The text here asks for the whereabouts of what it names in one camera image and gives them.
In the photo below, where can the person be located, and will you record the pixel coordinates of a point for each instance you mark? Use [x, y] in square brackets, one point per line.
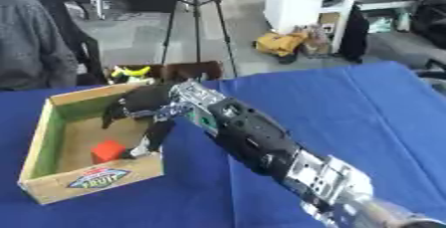
[32, 39]

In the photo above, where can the yellow bag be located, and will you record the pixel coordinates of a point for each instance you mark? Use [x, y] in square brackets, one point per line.
[280, 43]

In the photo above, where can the red block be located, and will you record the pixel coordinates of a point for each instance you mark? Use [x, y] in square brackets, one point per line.
[107, 151]

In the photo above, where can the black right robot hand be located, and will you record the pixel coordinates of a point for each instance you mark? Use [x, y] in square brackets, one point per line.
[142, 101]

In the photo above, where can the black hanging bag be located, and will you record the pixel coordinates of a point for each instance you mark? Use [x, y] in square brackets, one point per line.
[354, 34]

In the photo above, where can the yellow green soft toy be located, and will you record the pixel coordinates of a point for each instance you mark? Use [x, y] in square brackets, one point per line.
[131, 73]

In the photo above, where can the black tripod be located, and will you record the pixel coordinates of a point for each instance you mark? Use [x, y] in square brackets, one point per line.
[197, 16]

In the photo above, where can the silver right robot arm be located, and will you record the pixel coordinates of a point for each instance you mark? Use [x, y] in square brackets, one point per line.
[273, 145]

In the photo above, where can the tan cardboard box green inside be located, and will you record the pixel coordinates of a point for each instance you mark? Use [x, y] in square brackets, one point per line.
[87, 175]

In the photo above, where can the white cabinet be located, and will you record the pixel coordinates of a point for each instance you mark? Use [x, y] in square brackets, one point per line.
[302, 3]

